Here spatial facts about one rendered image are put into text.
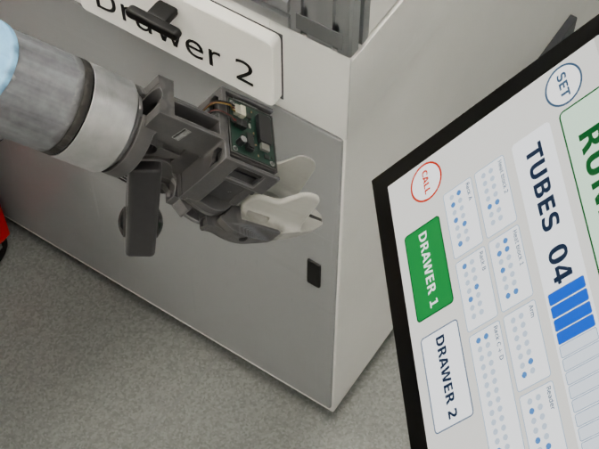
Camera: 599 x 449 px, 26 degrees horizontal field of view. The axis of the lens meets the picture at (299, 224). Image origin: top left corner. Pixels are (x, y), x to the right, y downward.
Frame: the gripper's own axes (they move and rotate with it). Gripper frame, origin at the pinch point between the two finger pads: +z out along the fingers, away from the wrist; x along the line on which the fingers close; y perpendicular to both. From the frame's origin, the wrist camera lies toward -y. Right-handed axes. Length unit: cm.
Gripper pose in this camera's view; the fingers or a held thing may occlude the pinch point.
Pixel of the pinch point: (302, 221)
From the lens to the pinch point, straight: 110.2
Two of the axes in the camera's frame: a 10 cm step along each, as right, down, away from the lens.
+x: -0.9, -8.3, 5.6
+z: 7.7, 3.0, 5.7
